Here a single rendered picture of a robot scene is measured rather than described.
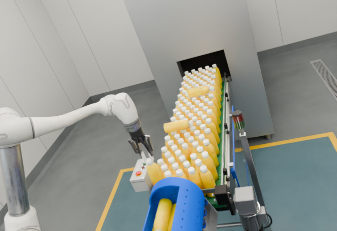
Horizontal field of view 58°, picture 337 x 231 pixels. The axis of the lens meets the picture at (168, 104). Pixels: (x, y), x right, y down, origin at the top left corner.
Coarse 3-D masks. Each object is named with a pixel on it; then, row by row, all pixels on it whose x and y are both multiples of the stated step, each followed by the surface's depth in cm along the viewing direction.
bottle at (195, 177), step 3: (195, 171) 175; (189, 174) 176; (192, 174) 174; (195, 174) 174; (198, 174) 176; (189, 177) 175; (192, 177) 174; (195, 177) 174; (198, 177) 175; (192, 180) 174; (195, 180) 174; (198, 180) 175; (201, 180) 177; (195, 183) 175; (198, 183) 175; (201, 183) 177; (201, 186) 177; (204, 195) 180
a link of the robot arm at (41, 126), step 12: (108, 96) 170; (84, 108) 158; (96, 108) 164; (108, 108) 166; (36, 120) 134; (48, 120) 137; (60, 120) 141; (72, 120) 146; (36, 132) 133; (48, 132) 138
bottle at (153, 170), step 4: (148, 164) 176; (152, 164) 176; (156, 164) 178; (148, 168) 176; (152, 168) 175; (156, 168) 176; (148, 172) 177; (152, 172) 176; (156, 172) 177; (160, 172) 181; (152, 176) 177; (156, 176) 177; (160, 176) 179; (152, 180) 179; (156, 180) 178
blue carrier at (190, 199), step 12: (168, 180) 152; (180, 180) 151; (156, 192) 161; (168, 192) 159; (180, 192) 145; (192, 192) 147; (156, 204) 165; (180, 204) 138; (192, 204) 142; (204, 204) 154; (180, 216) 133; (192, 216) 136; (144, 228) 146; (180, 228) 128; (192, 228) 132
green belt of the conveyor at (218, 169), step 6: (222, 84) 305; (222, 90) 293; (222, 96) 283; (222, 102) 273; (222, 108) 263; (222, 114) 255; (222, 120) 247; (222, 126) 239; (222, 132) 232; (222, 138) 225; (216, 168) 199; (210, 198) 178; (216, 204) 175
